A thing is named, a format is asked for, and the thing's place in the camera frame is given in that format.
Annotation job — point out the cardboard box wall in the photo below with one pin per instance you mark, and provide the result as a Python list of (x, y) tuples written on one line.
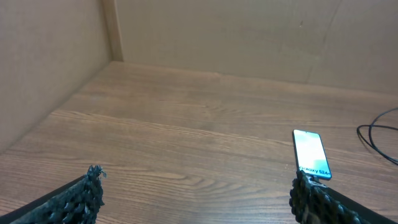
[(50, 48)]

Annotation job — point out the Samsung Galaxy smartphone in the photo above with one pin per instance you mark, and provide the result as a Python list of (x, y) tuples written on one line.
[(310, 154)]

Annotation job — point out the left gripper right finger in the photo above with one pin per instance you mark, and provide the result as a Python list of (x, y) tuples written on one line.
[(312, 202)]

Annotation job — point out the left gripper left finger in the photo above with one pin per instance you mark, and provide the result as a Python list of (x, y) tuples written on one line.
[(78, 201)]

